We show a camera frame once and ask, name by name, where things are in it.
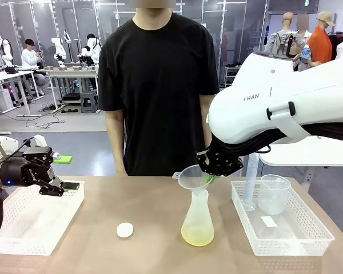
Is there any translucent plastic conical flask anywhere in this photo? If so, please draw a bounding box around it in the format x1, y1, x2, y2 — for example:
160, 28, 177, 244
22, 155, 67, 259
180, 190, 215, 248

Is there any clear plastic funnel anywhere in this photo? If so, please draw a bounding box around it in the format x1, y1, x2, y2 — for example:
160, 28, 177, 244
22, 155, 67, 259
172, 164, 211, 198

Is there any white paper label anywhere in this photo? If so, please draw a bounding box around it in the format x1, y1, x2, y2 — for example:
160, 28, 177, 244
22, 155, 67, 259
260, 216, 278, 228

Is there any seated person in white shirt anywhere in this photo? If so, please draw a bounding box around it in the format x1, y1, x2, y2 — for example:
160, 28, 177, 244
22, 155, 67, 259
21, 38, 51, 96

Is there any mannequin in orange with cap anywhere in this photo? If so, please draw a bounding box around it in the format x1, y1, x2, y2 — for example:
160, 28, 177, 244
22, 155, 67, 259
306, 11, 336, 65

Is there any white desk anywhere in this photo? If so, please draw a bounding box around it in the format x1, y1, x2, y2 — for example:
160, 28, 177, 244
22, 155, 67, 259
44, 66, 99, 111
0, 70, 42, 118

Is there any white humanoid robot black head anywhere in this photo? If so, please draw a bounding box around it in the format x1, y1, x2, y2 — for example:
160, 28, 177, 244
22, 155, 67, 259
80, 33, 102, 65

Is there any person's right forearm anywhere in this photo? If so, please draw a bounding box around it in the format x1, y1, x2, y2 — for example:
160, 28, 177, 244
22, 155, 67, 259
105, 110, 127, 169

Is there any grey step stool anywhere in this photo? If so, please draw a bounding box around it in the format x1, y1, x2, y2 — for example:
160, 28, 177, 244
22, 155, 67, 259
80, 91, 100, 114

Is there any mannequin in grey shirt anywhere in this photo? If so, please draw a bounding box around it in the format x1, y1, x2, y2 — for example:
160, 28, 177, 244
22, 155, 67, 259
264, 11, 306, 58

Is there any clear plastic measuring beaker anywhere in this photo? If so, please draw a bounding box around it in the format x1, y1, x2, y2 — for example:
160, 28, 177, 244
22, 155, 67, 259
257, 174, 292, 215

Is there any person in black t-shirt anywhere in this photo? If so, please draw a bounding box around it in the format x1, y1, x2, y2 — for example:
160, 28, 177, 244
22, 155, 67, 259
98, 0, 220, 177

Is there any black tripod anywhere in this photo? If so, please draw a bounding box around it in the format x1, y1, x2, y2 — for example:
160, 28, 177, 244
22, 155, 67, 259
282, 31, 295, 58

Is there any clear plastic graduated cylinder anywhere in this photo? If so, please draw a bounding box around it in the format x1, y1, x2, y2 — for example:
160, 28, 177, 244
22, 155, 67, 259
240, 152, 260, 212

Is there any black box under desk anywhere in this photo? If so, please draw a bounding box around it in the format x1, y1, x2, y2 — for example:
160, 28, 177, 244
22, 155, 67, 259
62, 92, 81, 103

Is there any white shoe rack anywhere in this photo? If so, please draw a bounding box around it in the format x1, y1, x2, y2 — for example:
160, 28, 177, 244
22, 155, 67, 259
223, 65, 242, 86

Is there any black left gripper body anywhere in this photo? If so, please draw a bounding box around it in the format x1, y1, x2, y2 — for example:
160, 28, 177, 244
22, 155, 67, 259
0, 146, 55, 188

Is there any white drawer cabinet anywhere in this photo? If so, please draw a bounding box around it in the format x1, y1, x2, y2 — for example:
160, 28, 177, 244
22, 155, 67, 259
0, 88, 13, 114

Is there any white round stopper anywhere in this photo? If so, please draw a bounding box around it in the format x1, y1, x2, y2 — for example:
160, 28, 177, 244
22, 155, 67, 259
116, 222, 134, 238

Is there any large white table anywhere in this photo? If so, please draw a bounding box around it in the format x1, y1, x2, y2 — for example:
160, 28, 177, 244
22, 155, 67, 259
258, 134, 343, 186

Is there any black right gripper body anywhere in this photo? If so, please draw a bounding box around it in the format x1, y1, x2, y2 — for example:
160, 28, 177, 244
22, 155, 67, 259
205, 139, 242, 174

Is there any standing person in white shirt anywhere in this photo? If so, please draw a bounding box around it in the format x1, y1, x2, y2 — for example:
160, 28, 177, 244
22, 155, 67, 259
293, 13, 315, 72

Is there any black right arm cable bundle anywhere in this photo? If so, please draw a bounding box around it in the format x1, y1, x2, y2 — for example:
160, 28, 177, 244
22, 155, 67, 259
210, 121, 343, 156

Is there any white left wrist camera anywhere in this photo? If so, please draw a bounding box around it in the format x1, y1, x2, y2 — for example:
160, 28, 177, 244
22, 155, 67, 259
33, 134, 47, 148

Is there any white perforated plastic basket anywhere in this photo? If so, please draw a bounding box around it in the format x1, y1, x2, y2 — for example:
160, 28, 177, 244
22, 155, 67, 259
0, 180, 85, 256
230, 180, 336, 257

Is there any person's left forearm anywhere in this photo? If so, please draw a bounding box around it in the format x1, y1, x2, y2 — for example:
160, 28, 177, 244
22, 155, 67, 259
200, 94, 214, 148

